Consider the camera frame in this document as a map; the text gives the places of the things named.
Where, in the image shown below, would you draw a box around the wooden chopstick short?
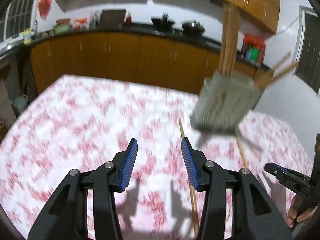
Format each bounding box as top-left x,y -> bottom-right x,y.
179,119 -> 199,237

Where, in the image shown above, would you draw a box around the wooden chopstick curved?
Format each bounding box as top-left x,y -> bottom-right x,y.
236,135 -> 249,168

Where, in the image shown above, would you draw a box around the wooden chopstick pair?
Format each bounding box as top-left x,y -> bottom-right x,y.
226,4 -> 240,77
219,3 -> 229,74

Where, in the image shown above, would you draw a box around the brown lower kitchen cabinets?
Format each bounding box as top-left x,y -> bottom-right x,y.
30,31 -> 272,95

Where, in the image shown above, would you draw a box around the person's right hand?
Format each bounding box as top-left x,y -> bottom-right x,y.
286,195 -> 317,228

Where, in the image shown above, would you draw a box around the floral red white tablecloth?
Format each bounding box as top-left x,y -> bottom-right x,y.
1,75 -> 313,239

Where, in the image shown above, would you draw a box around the green perforated utensil holder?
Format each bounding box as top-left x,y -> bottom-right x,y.
190,71 -> 263,134

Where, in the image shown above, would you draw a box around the red plastic bag bundle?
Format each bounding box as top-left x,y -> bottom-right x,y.
241,33 -> 266,65

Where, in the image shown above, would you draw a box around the window with grille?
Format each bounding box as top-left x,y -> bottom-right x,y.
295,7 -> 319,95

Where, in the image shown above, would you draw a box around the black wok right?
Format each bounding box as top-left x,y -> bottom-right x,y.
182,20 -> 205,36

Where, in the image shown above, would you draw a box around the black wok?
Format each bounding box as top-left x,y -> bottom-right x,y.
182,20 -> 205,36
151,12 -> 175,32

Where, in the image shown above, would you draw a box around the black wok left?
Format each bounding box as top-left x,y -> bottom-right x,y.
151,12 -> 175,32

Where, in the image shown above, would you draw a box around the red bottle on counter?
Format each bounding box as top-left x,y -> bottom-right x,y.
125,13 -> 132,27

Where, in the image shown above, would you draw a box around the dark cutting board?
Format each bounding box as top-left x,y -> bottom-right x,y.
99,9 -> 126,29

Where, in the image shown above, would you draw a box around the green pot on counter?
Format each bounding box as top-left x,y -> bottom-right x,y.
53,18 -> 72,34

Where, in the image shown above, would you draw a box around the yellow dish soap bottle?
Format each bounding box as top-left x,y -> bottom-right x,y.
23,28 -> 33,45

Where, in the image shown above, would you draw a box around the red hanging bag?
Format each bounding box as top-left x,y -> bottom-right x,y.
37,0 -> 53,21

